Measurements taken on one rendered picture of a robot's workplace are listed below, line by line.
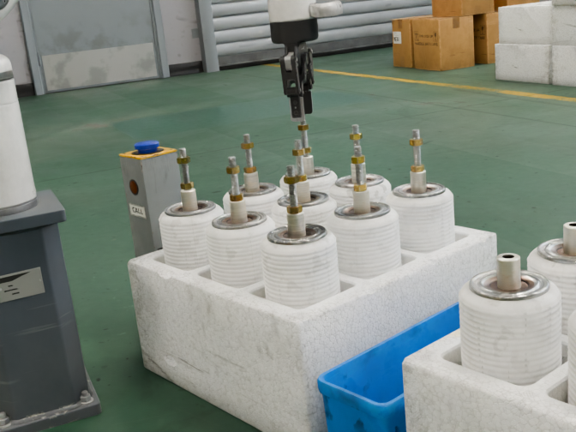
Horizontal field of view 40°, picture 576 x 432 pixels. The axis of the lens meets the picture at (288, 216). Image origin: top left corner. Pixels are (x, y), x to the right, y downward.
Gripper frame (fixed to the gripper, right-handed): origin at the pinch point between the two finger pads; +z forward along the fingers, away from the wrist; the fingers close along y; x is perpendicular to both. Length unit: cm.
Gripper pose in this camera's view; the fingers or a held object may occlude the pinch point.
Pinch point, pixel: (302, 109)
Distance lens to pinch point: 129.1
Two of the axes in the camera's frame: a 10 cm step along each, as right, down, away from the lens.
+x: 9.7, -0.3, -2.3
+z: 1.0, 9.6, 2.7
